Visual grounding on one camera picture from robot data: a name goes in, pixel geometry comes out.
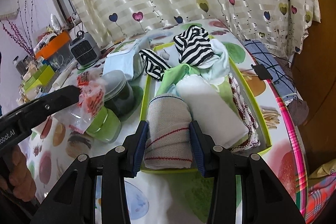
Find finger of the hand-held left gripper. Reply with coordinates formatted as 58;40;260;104
14;85;80;130

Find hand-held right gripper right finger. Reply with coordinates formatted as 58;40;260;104
189;120;306;224

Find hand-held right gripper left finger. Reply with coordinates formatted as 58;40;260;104
30;120;150;224

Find cream sock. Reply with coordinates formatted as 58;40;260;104
144;94;193;170

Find clear red plastic wrapper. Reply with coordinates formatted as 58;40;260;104
54;72;107;134

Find plain white towel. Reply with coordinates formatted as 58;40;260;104
175;74;250;148

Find white towel brown trim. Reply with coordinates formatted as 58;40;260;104
228;73;261;151

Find plain lime green cloth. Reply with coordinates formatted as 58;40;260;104
155;63;189;94

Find black white striped sock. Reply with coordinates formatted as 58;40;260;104
173;26;214;67
139;49;171;81

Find white mint sock bundle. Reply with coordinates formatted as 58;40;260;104
202;39;231;80

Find person's left hand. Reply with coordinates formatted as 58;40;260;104
0;145;37;201

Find chevron pattern box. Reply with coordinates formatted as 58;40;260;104
21;70;62;94

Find white paper roll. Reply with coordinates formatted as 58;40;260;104
51;61;79;90

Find green tissue box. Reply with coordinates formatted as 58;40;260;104
22;65;55;92

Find green jar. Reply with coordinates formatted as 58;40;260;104
85;106;122;143

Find dark jar grey lid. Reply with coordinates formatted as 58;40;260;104
101;70;143;117

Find orange box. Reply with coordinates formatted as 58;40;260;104
34;31;71;59

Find grey space heater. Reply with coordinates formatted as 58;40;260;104
69;31;101;66

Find decorative purple branches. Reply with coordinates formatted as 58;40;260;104
0;0;37;56

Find fruit print tablecloth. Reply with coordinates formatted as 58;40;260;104
16;18;302;224

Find green label wet wipes pack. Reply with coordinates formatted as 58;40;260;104
106;39;151;80

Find black binder clip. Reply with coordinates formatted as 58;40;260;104
251;64;275;81

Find brown dotted cloth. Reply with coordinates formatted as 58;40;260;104
285;98;310;126

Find blue plaid cloth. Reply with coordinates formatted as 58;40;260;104
240;39;298;105

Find red plaid cloth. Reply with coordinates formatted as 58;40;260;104
302;161;336;224

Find wooden wardrobe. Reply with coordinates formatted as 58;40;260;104
289;0;336;177

